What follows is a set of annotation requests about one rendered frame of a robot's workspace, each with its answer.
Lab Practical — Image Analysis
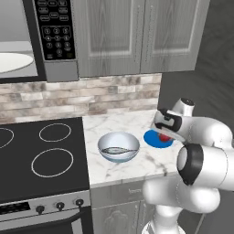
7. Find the metal drawer handle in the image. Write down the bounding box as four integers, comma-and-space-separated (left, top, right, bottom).
127, 187, 144, 196

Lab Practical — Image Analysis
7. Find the white bowl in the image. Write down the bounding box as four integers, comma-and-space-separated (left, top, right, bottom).
97, 131, 141, 164

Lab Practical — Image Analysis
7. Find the grey microwave oven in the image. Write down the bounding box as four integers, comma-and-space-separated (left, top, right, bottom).
0, 0, 80, 84

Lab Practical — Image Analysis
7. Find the grey wood cupboard door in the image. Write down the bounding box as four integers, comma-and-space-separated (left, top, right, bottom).
72, 0, 145, 79
140, 0, 211, 75

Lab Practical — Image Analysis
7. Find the red apple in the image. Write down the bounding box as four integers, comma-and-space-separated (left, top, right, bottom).
159, 133, 173, 144

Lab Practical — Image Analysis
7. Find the thin metal cupboard handle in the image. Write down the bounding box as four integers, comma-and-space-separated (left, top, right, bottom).
133, 5, 140, 63
145, 5, 153, 63

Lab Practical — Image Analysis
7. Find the grey drawer front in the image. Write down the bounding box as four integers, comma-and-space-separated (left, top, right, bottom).
90, 179, 148, 209

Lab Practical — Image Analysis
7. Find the black hob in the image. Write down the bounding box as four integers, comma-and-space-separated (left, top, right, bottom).
0, 116, 91, 205

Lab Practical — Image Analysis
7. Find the white microwave turntable plate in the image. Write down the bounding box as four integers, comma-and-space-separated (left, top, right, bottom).
0, 52, 35, 74

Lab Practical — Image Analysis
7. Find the grey base cupboard door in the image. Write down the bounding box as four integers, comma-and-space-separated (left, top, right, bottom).
90, 200, 142, 234
136, 201, 157, 234

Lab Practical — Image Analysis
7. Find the black oven knob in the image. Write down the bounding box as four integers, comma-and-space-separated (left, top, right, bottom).
35, 205, 46, 215
75, 197, 85, 208
55, 201, 66, 211

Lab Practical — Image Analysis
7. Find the steel oven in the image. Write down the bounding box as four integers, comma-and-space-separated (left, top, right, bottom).
0, 189, 93, 234

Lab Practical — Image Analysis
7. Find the grey fish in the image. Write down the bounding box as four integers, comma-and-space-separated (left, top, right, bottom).
100, 146, 139, 155

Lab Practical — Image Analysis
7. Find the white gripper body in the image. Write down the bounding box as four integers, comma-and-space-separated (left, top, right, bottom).
153, 111, 186, 144

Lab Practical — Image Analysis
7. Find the dark grey tall cabinet panel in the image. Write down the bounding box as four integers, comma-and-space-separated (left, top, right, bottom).
157, 0, 234, 129

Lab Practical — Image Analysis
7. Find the black oven door handle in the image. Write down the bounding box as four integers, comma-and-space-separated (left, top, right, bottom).
0, 206, 85, 234

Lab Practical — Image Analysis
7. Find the small blue plate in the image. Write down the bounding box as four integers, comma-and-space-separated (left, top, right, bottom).
143, 129, 175, 150

